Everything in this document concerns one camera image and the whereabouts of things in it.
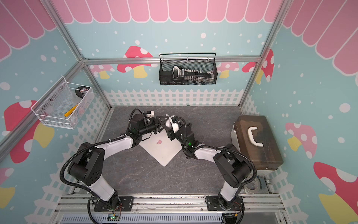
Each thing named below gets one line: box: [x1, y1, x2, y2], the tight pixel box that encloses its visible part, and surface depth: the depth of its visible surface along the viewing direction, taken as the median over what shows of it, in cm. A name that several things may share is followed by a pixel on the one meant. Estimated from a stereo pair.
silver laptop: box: [138, 127, 183, 167], surface depth 94 cm
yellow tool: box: [63, 104, 79, 118], surface depth 72 cm
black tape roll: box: [75, 85, 91, 99], surface depth 82 cm
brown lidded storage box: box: [230, 115, 284, 174], surface depth 82 cm
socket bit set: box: [171, 65, 214, 83], surface depth 91 cm
